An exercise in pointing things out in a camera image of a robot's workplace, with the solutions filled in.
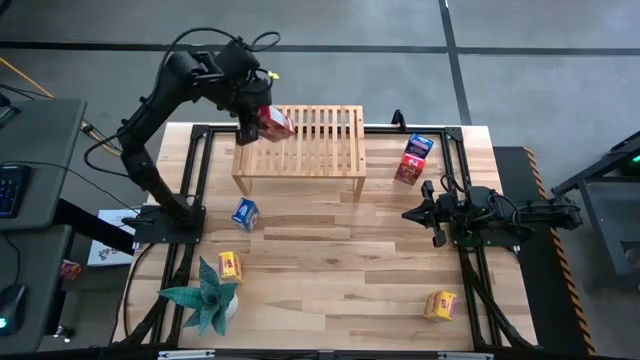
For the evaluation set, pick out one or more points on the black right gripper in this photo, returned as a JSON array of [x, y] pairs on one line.
[[452, 210]]

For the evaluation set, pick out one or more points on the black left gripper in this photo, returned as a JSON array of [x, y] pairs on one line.
[[247, 95]]

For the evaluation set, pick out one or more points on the red Froot Loops cereal box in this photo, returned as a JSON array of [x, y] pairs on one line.
[[277, 125], [409, 170]]

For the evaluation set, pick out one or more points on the yellow Pops cereal box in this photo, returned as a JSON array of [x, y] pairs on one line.
[[440, 306], [230, 266]]

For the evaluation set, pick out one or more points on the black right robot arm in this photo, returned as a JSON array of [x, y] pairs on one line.
[[550, 207]]

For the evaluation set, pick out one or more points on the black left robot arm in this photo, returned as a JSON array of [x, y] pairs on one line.
[[140, 150]]

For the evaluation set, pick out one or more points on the wooden slatted shelf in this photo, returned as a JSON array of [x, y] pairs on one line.
[[325, 150]]

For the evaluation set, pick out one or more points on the yellow gripper tag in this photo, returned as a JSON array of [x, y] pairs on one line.
[[273, 75]]

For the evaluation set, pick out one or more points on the black hazard-striped floor mat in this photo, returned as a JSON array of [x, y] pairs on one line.
[[540, 280]]

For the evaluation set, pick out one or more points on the teal artificial plant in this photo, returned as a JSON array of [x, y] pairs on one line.
[[207, 300]]

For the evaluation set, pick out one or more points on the white plant pot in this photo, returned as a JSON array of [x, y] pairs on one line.
[[232, 306]]

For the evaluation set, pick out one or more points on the white printed box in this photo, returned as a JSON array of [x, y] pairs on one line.
[[107, 250]]

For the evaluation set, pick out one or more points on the black metal stand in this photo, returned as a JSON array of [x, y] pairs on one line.
[[607, 230]]

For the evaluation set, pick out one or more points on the large grey desk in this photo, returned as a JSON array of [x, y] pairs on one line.
[[45, 140]]

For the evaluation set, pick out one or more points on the small red packet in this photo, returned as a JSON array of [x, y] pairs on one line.
[[70, 270]]

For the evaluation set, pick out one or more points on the black keyboard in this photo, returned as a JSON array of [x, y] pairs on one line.
[[12, 192]]

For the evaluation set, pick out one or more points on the small grey desk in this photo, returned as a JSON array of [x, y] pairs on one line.
[[35, 280]]

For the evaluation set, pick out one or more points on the desk caster wheel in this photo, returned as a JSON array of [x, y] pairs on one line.
[[65, 333]]

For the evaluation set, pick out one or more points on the black computer mouse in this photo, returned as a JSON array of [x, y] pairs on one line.
[[11, 307]]

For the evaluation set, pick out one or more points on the black aluminium table frame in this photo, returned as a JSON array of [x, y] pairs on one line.
[[425, 130]]

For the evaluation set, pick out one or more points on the black camera bracket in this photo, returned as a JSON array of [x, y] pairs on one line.
[[398, 121]]

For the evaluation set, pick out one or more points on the silver metal bracket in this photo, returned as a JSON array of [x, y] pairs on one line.
[[465, 356], [185, 354]]

